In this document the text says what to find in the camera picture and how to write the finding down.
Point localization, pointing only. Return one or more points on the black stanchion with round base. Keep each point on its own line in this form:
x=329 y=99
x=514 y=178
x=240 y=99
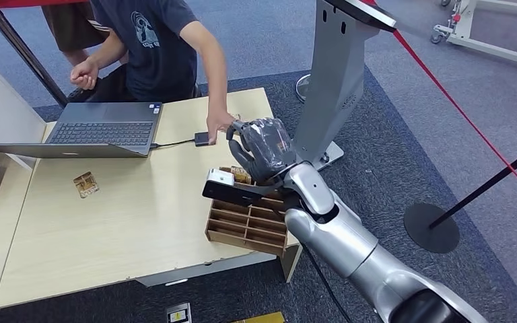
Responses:
x=432 y=229

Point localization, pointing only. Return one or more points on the white yellow floor sticker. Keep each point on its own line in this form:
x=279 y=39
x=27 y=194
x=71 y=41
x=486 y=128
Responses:
x=178 y=314

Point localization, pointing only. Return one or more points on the brown slotted cardboard card holder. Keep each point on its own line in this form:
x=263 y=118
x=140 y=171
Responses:
x=240 y=223

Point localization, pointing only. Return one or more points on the yellow floor tape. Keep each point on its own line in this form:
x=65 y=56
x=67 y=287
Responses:
x=258 y=318

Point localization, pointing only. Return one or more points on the person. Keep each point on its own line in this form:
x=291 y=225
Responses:
x=165 y=58
x=71 y=26

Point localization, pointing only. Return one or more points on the red barrier belt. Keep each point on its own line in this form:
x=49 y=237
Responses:
x=463 y=114

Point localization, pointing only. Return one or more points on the red banner strip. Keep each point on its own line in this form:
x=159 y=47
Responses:
x=31 y=2

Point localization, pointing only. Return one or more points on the person's right forearm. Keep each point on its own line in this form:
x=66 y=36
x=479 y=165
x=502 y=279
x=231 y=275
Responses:
x=109 y=55

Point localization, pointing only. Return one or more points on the grey kiosk stand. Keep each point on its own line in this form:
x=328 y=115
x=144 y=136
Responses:
x=334 y=80

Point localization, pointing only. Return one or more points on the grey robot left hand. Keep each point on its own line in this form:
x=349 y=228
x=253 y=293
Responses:
x=263 y=149

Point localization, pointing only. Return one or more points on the pale wrist camera black mount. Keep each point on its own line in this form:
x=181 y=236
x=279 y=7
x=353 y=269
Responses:
x=227 y=191

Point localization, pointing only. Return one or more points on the chrome round base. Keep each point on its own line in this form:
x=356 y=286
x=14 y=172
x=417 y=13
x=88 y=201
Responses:
x=301 y=89

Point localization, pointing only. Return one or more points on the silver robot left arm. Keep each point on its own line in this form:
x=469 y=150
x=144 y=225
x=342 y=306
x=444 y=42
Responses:
x=343 y=240

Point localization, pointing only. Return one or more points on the dark grey floor mat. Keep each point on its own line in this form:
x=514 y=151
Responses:
x=374 y=187

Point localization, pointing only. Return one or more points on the person's left hand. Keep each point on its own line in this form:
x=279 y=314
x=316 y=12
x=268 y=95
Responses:
x=218 y=125

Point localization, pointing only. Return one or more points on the grey open laptop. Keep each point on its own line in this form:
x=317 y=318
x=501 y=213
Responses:
x=102 y=131

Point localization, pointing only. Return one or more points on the white wheeled frame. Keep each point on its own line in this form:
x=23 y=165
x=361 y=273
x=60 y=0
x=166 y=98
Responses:
x=463 y=26

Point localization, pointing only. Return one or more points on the person's left forearm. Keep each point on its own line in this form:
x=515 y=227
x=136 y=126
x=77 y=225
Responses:
x=216 y=76

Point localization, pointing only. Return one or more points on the black slanted pole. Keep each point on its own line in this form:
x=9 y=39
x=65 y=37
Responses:
x=22 y=49

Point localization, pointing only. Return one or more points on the black square card reader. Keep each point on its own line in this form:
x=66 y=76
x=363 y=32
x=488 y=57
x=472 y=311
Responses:
x=201 y=139

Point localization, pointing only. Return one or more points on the person's right hand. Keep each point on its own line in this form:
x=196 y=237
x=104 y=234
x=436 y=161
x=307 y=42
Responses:
x=84 y=75

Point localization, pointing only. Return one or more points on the white cabinet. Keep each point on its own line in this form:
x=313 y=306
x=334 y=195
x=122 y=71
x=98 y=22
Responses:
x=0 y=107

